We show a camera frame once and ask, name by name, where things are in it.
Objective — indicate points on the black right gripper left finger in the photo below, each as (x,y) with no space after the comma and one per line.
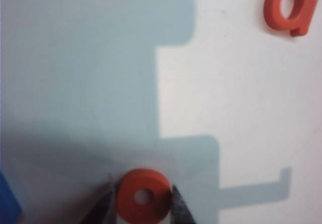
(103,209)

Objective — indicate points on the orange letter a magnet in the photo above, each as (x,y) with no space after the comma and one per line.
(302,25)

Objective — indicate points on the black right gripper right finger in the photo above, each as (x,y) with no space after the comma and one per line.
(179,209)

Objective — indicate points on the blue letter l magnet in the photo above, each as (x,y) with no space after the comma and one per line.
(7,201)

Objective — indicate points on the orange letter o magnet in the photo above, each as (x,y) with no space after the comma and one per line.
(130,183)

